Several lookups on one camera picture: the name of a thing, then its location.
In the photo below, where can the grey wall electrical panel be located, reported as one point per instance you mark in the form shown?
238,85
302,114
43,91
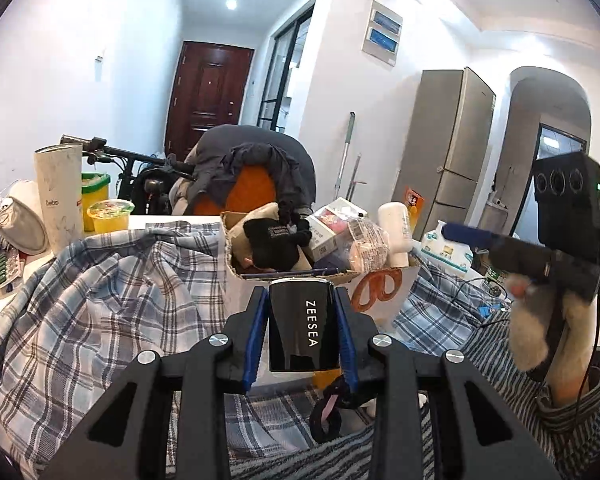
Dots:
382,32

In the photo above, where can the person's right forearm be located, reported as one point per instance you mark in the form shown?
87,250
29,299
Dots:
525,340

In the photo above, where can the chair with dark jacket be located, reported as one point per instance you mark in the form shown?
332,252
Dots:
240,135

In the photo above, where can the blue pen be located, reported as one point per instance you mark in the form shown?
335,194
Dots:
290,274

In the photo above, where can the glossy black box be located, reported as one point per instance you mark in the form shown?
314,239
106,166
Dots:
300,330

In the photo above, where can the white bottle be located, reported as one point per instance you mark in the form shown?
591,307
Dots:
395,230

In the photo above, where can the white tumbler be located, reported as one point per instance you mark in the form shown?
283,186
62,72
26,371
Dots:
57,200

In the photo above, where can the cardboard box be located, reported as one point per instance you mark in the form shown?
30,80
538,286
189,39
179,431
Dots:
407,285

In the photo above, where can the orange snack box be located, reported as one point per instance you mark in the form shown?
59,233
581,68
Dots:
414,205

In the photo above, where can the blue plaid cloth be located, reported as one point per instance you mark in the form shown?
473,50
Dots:
105,310

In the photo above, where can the beige refrigerator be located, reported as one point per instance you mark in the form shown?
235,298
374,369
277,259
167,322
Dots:
445,135

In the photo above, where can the white box with red picture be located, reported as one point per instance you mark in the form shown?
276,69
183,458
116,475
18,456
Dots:
330,232

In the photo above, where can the clear plastic bag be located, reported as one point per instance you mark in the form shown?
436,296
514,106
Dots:
367,245

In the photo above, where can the brown door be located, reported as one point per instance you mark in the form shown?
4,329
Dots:
205,95

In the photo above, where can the round ceiling light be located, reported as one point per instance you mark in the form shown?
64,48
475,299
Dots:
231,4

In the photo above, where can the black framed glass door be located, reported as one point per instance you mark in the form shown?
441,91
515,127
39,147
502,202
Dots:
280,75

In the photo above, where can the grey mesh pouch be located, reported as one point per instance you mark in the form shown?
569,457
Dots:
22,225

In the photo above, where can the green pill blister pack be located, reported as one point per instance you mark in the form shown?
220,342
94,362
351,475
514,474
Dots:
5,270

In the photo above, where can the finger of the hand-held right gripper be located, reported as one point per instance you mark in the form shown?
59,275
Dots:
467,234

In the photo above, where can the person's right hand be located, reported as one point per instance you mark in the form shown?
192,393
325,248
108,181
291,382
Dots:
521,286

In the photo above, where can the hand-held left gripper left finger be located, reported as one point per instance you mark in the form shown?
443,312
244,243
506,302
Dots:
255,340

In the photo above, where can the arched doorway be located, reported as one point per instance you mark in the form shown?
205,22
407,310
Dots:
555,145

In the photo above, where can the white wet wipes pack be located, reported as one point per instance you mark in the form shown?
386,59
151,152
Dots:
447,252

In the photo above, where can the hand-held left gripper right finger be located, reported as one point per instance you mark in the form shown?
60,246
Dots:
345,340

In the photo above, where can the black bicycle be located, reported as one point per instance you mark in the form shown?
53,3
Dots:
130,156

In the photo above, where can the green and yellow container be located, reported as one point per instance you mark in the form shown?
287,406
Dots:
97,185

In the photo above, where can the yellow jelly cup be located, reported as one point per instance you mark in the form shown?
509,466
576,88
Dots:
110,220

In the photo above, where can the orange chair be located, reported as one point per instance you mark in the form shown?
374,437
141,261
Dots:
255,185

